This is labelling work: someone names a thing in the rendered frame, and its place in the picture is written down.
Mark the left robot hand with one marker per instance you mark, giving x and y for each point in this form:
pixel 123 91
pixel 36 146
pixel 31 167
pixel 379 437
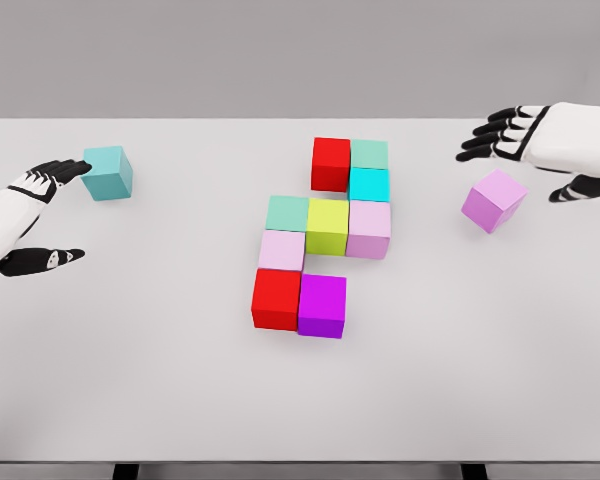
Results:
pixel 10 210

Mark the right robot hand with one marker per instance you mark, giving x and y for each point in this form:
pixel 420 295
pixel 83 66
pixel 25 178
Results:
pixel 570 135

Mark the lilac cube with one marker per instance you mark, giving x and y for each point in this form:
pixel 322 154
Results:
pixel 493 200

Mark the teal cube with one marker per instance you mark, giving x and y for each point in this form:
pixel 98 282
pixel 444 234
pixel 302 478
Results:
pixel 107 172

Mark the mint green cube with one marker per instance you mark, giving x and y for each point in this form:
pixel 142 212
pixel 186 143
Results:
pixel 370 154
pixel 286 212

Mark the cyan cube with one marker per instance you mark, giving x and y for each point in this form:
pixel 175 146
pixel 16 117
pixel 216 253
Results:
pixel 369 185

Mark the pale pink cube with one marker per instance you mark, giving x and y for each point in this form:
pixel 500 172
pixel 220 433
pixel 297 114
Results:
pixel 281 250
pixel 369 229

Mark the red cube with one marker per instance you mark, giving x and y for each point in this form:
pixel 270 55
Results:
pixel 330 164
pixel 276 299

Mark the yellow-green cube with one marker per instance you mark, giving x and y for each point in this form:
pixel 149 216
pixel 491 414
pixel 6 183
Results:
pixel 327 225

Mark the magenta purple cube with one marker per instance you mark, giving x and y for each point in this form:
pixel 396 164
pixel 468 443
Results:
pixel 322 306

